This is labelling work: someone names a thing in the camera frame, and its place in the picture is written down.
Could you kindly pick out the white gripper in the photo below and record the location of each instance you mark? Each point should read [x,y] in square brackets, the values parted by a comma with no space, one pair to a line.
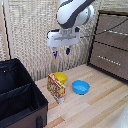
[63,37]

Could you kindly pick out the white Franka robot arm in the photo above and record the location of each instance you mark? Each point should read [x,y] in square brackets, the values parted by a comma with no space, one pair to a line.
[71,13]

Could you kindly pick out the dark wooden drawer cabinet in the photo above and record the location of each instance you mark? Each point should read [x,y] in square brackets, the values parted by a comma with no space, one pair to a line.
[110,12]

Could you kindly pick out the yellow bowl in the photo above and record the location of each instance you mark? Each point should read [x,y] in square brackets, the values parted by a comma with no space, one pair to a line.
[61,76]

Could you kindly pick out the beige woven folding screen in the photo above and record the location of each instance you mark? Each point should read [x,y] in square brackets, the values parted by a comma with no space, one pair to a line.
[30,33]

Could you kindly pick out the yellow red snack box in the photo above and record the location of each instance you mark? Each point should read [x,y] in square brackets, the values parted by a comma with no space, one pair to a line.
[56,88]

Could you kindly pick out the blue bowl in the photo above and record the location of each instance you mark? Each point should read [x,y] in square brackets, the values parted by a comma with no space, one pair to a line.
[81,87]

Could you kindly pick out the black fabric storage box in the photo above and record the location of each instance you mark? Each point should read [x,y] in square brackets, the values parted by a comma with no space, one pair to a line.
[16,96]

